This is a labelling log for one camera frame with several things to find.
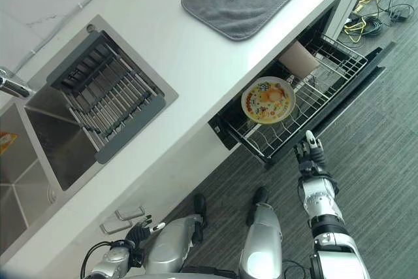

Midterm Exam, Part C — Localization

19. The grey sink drain rack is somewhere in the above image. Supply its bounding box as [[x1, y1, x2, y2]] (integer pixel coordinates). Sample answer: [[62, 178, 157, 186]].
[[46, 29, 168, 165]]

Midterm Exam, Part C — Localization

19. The orange printed dish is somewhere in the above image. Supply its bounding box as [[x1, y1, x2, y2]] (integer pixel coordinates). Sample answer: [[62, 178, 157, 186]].
[[0, 131, 18, 155]]

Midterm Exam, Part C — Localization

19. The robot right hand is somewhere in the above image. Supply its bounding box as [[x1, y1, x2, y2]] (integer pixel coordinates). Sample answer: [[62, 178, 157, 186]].
[[294, 129, 329, 175]]

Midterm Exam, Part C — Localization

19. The black cable bundle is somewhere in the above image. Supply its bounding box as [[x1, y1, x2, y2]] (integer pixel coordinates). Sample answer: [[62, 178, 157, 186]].
[[346, 0, 412, 44]]

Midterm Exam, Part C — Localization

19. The beige cup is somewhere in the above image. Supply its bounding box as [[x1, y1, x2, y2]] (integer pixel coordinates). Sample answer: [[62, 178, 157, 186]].
[[278, 41, 318, 79]]

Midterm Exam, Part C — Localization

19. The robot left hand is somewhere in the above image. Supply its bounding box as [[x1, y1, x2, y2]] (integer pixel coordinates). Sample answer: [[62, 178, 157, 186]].
[[124, 214, 167, 248]]

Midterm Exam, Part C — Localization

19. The wire dishwasher rack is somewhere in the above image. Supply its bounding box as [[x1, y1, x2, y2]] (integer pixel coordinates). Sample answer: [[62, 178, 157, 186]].
[[225, 32, 368, 159]]

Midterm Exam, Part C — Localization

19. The black dishwasher drawer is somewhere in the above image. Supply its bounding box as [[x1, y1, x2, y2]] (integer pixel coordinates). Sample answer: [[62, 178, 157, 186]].
[[208, 42, 387, 171]]

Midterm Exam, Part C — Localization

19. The silver robot right leg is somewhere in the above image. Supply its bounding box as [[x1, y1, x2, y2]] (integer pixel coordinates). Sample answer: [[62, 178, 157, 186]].
[[238, 187, 283, 279]]

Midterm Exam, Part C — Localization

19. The silver robot left leg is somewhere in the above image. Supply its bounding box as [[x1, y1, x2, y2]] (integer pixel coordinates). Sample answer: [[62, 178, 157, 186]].
[[143, 193, 208, 279]]

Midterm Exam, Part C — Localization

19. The stainless steel sink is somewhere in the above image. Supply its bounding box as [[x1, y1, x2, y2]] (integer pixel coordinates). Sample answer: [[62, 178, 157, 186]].
[[0, 14, 180, 254]]

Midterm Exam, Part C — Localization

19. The yellow cable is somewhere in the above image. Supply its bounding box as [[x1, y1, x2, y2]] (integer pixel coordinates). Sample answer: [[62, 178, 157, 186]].
[[344, 0, 376, 44]]

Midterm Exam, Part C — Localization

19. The chrome faucet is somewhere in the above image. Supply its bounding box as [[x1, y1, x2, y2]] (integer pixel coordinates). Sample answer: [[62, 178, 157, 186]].
[[0, 67, 35, 99]]

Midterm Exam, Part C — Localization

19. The black power adapter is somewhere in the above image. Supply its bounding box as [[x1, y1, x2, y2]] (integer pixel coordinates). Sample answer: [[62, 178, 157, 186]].
[[390, 10, 410, 24]]

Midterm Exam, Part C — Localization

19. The yellow printed plate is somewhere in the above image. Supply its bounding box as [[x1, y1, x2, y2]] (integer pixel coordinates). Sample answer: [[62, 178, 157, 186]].
[[240, 76, 297, 125]]

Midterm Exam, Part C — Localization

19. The silver cabinet handle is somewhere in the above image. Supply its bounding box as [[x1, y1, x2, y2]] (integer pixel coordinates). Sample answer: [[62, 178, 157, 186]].
[[99, 219, 134, 235], [114, 205, 146, 220]]

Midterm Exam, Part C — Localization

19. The silver robot leg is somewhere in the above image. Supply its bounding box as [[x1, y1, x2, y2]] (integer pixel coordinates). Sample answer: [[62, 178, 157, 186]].
[[143, 193, 208, 279], [238, 187, 283, 279]]

